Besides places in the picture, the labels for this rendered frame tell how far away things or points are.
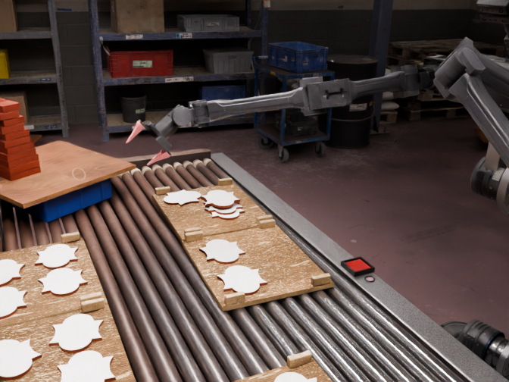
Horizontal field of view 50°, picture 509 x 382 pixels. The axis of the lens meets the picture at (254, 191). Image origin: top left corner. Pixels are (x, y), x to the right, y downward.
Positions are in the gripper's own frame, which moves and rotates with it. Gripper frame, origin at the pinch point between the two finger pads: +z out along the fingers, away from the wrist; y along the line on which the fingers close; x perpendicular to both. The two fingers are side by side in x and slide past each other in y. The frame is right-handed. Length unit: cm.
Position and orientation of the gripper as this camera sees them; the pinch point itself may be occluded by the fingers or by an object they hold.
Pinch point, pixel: (138, 151)
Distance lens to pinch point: 178.4
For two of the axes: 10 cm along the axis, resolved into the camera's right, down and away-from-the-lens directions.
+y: 6.2, 7.0, 3.6
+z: -7.3, 6.8, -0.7
